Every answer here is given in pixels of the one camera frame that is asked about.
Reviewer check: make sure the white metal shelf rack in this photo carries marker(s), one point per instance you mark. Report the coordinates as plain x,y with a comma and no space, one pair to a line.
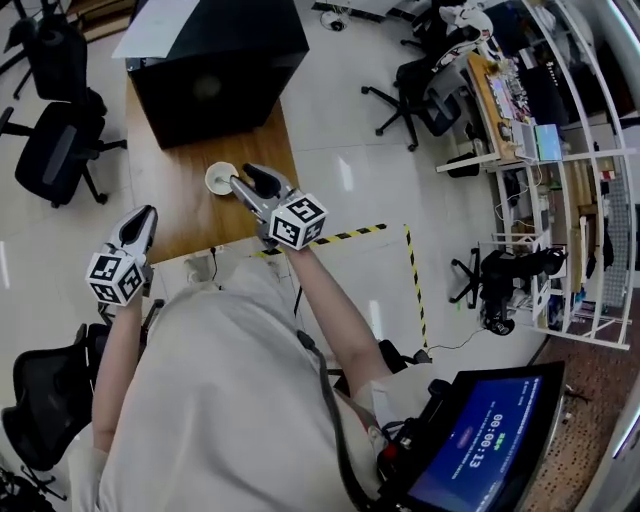
575,165

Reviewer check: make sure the black monitor with blue screen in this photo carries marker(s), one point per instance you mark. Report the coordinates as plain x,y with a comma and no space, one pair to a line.
480,440

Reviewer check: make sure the cluttered wooden desk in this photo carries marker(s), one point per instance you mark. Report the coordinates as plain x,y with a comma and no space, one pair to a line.
492,105

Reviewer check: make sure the white flat board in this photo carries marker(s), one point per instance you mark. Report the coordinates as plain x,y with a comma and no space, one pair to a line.
150,30

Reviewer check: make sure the person's white garment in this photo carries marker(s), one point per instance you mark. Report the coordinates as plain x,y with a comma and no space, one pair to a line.
215,390

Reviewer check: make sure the black mesh office chair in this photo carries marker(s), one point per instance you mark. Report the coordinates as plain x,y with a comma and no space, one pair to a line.
45,400

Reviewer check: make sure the open laptop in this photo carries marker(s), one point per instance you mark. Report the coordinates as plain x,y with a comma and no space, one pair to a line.
542,142

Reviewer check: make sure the person's right forearm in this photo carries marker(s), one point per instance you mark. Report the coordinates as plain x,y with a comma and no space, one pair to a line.
335,310

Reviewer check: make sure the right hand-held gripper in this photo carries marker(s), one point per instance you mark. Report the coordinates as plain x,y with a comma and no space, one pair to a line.
299,222

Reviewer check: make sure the person's left forearm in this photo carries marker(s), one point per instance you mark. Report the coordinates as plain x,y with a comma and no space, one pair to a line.
116,360

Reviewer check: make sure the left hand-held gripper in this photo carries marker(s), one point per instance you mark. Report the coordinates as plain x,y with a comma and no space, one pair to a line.
116,280

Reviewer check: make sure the white and black gaming chair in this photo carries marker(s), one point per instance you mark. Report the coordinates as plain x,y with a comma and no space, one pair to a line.
462,35

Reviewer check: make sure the large black box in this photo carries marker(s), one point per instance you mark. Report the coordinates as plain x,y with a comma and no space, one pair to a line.
215,75

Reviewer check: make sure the yellow black hazard tape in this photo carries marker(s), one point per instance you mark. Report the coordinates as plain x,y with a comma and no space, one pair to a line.
415,280

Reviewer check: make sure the white cup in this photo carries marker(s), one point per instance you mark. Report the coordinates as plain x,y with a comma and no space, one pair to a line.
218,175

